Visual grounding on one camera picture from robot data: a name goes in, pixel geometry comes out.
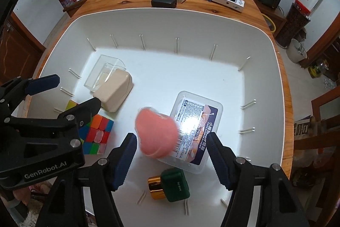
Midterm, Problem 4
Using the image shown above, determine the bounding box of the tall dark patterned vase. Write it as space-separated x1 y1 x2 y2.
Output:
275 0 311 50

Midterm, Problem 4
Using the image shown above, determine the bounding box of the green bottle with gold cap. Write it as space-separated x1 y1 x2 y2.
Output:
148 168 190 203

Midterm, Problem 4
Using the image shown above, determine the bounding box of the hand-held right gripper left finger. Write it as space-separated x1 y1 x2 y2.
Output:
36 133 139 227

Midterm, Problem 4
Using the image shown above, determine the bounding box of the green bottle on floor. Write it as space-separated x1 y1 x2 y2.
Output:
308 59 330 79

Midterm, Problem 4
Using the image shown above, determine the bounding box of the small beige box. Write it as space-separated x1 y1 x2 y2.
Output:
93 69 133 113

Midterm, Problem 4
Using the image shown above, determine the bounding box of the person's left hand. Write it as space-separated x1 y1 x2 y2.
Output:
5 180 54 206

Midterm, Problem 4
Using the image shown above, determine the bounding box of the brown wooden door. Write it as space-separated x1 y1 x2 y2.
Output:
0 11 45 84

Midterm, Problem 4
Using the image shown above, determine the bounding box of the black rectangular case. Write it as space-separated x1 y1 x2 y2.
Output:
151 0 177 8

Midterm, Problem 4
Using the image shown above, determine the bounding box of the clear acrylic box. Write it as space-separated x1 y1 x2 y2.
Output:
84 55 126 92

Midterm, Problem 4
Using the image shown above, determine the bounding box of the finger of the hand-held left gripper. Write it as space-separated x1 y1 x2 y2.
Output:
5 97 102 143
0 74 60 121

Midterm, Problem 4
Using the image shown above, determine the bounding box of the white waste bin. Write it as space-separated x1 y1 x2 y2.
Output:
286 38 308 63

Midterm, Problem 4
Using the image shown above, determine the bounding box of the low wooden television console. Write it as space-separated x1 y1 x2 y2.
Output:
248 0 288 39

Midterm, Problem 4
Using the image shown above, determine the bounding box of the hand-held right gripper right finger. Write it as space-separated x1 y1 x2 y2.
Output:
206 133 310 227

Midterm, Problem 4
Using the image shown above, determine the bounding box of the yellow rimmed mesh bin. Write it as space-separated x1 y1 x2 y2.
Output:
263 13 277 33

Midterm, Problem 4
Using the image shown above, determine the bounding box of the clear labelled plastic box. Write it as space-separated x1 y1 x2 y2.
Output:
157 91 223 174

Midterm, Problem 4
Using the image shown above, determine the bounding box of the printed cardboard box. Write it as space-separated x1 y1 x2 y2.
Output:
293 115 311 141

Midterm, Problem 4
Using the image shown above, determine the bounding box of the colourful puzzle cube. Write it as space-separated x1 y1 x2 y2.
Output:
65 100 115 156

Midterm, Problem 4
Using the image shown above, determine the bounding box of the pink heart-shaped case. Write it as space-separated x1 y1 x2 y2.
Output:
135 107 179 159

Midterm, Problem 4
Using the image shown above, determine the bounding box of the white plastic tray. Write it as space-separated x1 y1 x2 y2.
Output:
32 8 283 217

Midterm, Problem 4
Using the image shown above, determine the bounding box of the wooden chair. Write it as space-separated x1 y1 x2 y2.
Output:
311 86 340 137

